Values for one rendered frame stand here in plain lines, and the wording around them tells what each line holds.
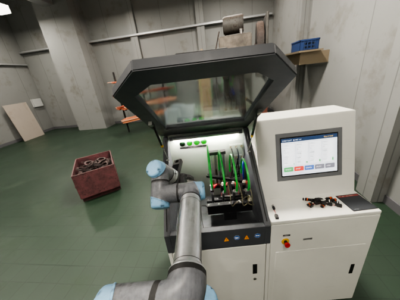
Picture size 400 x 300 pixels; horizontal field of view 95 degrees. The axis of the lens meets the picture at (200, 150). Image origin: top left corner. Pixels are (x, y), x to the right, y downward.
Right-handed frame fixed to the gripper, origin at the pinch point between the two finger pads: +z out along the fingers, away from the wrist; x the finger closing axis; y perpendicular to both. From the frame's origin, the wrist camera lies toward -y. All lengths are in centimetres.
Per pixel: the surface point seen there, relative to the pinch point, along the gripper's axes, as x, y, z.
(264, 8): 190, -724, 390
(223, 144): 16, -39, 43
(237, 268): 7, 53, 61
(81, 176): -245, -80, 116
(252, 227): 26, 27, 38
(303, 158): 70, -15, 48
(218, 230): 4.9, 26.4, 31.7
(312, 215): 64, 23, 49
